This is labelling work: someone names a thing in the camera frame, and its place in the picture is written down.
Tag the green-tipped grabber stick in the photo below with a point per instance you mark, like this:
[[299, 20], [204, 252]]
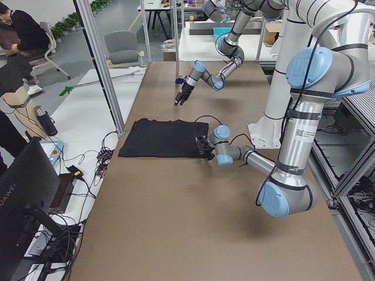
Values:
[[69, 89]]

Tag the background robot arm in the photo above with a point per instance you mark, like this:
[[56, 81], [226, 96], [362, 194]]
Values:
[[216, 11]]

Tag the grey office chair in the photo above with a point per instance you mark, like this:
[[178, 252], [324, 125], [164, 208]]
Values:
[[122, 48]]

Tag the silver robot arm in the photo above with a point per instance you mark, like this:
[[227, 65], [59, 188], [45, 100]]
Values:
[[323, 56], [227, 45]]

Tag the black water bottle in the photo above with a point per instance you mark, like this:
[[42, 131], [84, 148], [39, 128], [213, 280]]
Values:
[[45, 120]]

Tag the aluminium cage frame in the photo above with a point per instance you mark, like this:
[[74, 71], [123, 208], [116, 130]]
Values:
[[92, 38]]

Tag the teal plastic bin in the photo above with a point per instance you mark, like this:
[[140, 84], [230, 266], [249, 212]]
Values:
[[220, 33]]

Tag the blue teach pendant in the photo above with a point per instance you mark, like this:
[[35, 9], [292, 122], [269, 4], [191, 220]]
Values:
[[53, 149]]

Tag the cardboard box with packaging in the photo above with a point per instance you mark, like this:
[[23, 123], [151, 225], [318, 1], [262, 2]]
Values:
[[271, 34]]

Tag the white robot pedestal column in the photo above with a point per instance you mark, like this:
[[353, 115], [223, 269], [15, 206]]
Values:
[[265, 134]]

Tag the black t-shirt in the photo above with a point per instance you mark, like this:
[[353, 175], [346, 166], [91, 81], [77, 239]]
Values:
[[152, 138]]

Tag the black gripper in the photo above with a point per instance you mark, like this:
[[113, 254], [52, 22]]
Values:
[[205, 149], [186, 88]]

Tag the seated person in black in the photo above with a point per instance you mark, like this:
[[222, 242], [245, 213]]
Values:
[[33, 42]]

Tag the black computer monitor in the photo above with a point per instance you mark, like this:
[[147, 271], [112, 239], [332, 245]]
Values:
[[28, 188]]

